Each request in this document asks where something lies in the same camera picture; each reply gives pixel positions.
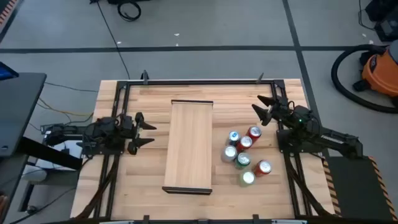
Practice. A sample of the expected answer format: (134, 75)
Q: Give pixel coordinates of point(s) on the black clamp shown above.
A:
(260, 78)
(145, 77)
(255, 218)
(146, 219)

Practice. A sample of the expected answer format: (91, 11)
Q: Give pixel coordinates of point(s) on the dark green soda can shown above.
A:
(242, 160)

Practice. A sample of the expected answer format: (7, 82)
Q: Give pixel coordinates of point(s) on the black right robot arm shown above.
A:
(335, 141)

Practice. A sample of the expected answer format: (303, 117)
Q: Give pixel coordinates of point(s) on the light wooden tray board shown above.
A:
(188, 146)

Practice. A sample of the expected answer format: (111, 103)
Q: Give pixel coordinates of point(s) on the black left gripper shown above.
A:
(127, 129)

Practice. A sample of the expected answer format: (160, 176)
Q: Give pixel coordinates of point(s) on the black aluminium table frame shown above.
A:
(199, 82)

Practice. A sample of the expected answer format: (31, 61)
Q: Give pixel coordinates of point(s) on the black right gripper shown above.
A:
(283, 109)

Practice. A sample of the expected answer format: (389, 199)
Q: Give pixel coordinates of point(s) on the monitor screen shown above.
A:
(6, 73)

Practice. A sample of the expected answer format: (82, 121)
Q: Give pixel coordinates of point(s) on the silver soda can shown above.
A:
(229, 153)

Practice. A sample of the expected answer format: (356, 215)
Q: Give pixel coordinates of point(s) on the blue silver slim can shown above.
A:
(234, 137)

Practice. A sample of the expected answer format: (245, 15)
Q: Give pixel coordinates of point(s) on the red soda can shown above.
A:
(245, 143)
(263, 168)
(255, 132)

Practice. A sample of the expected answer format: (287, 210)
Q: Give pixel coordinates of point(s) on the white round object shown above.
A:
(34, 174)

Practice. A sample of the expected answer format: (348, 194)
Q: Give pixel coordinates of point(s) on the light green soda can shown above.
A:
(247, 178)

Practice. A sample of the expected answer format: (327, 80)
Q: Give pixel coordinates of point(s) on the white box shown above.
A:
(62, 161)

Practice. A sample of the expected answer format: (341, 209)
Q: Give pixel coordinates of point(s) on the black mat hazard-striped edge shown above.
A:
(354, 186)
(6, 9)

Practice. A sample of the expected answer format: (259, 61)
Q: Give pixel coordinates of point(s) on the black desk crossbeam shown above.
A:
(46, 152)

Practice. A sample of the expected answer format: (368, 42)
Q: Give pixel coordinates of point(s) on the black desk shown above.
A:
(18, 109)

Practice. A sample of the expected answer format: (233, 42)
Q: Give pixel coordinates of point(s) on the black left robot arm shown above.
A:
(102, 132)

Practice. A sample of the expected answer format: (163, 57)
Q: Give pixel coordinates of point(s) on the orange shop vacuum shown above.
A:
(381, 73)
(335, 81)

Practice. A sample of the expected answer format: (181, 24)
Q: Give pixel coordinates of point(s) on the black equipment case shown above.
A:
(387, 28)

